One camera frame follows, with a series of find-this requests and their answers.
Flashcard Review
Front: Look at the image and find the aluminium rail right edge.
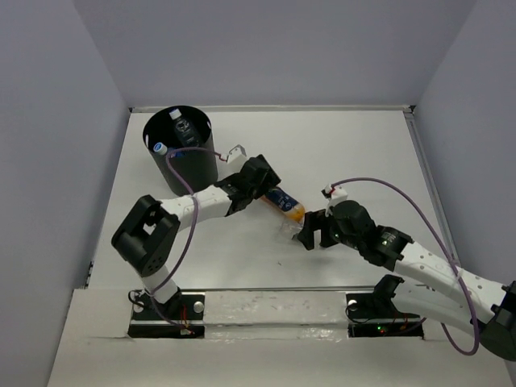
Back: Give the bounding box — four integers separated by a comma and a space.
403, 111, 459, 262

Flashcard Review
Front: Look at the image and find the clear bottle black label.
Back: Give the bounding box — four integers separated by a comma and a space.
278, 219, 303, 243

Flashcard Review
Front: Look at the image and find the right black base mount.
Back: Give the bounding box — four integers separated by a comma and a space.
345, 275, 424, 339

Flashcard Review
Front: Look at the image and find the orange bottle blue label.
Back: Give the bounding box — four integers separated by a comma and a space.
262, 186, 306, 223

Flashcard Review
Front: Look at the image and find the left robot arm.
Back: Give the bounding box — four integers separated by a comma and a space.
111, 155, 281, 319

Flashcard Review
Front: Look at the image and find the clear tape strip front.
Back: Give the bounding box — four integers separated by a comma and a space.
203, 291, 348, 340

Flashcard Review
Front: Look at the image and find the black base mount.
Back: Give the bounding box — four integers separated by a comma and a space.
127, 289, 206, 339
345, 275, 424, 339

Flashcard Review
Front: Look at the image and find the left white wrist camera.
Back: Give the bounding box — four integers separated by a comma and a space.
227, 144, 248, 168

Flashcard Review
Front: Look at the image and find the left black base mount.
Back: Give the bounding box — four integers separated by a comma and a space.
127, 289, 206, 339

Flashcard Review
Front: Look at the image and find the blue label water bottle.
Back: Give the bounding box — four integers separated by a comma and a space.
152, 142, 185, 157

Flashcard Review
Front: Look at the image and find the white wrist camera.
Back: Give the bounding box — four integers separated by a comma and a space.
322, 184, 348, 217
227, 144, 248, 168

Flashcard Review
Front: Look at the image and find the black cylindrical bin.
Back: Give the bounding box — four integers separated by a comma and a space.
143, 106, 218, 196

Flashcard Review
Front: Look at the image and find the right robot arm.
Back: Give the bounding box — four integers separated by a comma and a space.
296, 200, 515, 361

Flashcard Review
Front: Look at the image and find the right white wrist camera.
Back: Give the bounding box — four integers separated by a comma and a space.
322, 184, 348, 217

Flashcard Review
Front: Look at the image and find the clear crinkled bottle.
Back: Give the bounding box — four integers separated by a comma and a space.
169, 109, 202, 148

